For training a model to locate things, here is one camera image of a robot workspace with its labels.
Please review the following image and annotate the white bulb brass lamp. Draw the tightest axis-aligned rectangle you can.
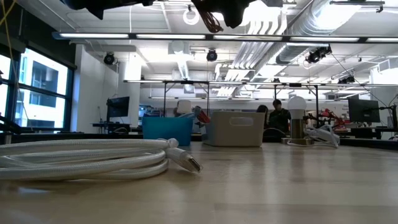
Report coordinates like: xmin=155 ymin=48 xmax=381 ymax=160
xmin=281 ymin=95 xmax=315 ymax=146

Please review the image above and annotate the beige plastic bin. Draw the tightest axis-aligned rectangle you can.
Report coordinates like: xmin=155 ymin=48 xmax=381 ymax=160
xmin=201 ymin=111 xmax=266 ymax=147

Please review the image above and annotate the black computer monitor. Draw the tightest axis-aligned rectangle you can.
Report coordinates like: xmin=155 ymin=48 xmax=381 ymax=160
xmin=347 ymin=98 xmax=381 ymax=124
xmin=106 ymin=96 xmax=131 ymax=119

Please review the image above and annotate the pink braided cable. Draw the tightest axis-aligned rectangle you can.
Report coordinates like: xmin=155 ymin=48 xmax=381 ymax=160
xmin=198 ymin=7 xmax=224 ymax=34

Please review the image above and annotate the white lamp power cord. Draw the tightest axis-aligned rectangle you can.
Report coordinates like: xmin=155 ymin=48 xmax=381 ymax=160
xmin=285 ymin=124 xmax=341 ymax=149

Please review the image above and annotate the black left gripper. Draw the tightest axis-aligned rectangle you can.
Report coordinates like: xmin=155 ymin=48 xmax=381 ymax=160
xmin=60 ymin=0 xmax=155 ymax=20

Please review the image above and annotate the teal plastic bin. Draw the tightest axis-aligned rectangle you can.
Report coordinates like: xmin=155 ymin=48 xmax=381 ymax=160
xmin=142 ymin=116 xmax=194 ymax=147

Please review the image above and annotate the white lampshade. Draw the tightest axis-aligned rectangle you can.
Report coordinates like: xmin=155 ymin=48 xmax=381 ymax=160
xmin=177 ymin=100 xmax=193 ymax=115

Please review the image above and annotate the white ceiling ring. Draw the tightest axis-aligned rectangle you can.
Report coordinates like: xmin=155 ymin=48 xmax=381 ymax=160
xmin=182 ymin=8 xmax=200 ymax=26

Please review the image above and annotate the yellow cord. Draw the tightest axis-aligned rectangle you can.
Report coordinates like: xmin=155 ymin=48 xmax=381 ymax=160
xmin=0 ymin=0 xmax=17 ymax=80

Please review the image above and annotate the red USB cable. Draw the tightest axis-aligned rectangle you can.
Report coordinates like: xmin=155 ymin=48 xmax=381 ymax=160
xmin=197 ymin=108 xmax=211 ymax=124

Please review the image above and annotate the silver ventilation duct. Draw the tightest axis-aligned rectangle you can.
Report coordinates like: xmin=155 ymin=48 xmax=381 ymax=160
xmin=275 ymin=0 xmax=363 ymax=65

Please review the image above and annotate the overhead light bar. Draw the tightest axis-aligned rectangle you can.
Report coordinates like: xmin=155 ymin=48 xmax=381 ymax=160
xmin=52 ymin=32 xmax=398 ymax=44

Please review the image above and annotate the black metal workstation frame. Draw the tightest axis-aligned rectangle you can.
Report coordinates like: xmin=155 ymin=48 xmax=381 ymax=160
xmin=124 ymin=79 xmax=398 ymax=125

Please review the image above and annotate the thick white braided cable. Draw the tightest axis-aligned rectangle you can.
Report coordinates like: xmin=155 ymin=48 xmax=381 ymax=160
xmin=0 ymin=138 xmax=203 ymax=182

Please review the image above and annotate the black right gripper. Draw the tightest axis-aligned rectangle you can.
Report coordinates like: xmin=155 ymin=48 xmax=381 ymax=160
xmin=191 ymin=0 xmax=257 ymax=29

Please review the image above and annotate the dark window frame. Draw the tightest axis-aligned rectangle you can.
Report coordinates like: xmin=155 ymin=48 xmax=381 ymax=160
xmin=0 ymin=43 xmax=78 ymax=133

